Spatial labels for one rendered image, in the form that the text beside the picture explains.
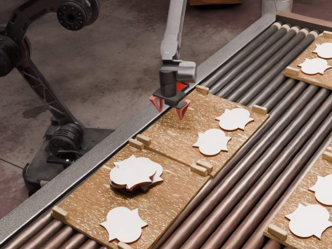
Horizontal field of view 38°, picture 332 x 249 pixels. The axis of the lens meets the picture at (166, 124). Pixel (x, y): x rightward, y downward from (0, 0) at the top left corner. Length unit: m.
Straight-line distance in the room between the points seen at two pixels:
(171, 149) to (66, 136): 1.12
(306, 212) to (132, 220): 0.53
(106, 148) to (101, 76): 2.26
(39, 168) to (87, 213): 1.33
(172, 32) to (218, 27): 2.98
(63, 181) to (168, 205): 0.40
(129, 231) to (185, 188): 0.25
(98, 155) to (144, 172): 0.29
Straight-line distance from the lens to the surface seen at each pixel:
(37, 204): 1.69
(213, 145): 1.75
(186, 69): 1.65
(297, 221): 1.52
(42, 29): 5.02
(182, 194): 1.59
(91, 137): 3.00
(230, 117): 1.88
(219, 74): 2.20
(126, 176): 1.57
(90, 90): 3.90
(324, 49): 2.37
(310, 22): 2.61
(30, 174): 2.85
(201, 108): 1.95
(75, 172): 1.76
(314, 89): 2.14
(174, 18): 1.74
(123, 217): 1.53
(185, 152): 1.74
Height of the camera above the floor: 2.07
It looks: 37 degrees down
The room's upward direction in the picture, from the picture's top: 5 degrees counter-clockwise
